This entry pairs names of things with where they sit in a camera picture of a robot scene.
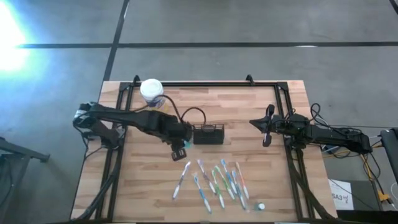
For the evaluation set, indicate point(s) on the black aluminium table frame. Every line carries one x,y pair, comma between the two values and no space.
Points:
217,84

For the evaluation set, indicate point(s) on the dark grey computer case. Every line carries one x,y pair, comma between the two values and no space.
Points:
392,155

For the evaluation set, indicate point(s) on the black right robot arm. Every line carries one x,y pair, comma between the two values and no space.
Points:
335,135

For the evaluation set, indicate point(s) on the white printed paper sheet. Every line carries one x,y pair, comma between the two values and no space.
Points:
340,194

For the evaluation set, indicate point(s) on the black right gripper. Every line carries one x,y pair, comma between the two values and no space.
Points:
280,127

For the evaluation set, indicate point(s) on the black metal stand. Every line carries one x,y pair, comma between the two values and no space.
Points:
18,149

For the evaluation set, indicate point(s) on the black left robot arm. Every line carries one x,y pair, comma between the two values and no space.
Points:
136,119

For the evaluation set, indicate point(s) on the orange white wrapped toothbrush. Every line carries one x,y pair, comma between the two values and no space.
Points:
242,181

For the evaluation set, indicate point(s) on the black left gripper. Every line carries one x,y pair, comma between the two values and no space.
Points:
178,132

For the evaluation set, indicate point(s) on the dark grey floor box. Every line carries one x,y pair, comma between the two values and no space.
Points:
365,196

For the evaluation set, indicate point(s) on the Lysol disinfecting wipes canister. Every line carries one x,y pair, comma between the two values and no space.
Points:
151,89

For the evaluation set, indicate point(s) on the green white toothbrush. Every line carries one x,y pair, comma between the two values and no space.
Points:
218,189
225,183

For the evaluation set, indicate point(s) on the black case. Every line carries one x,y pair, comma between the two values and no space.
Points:
367,217

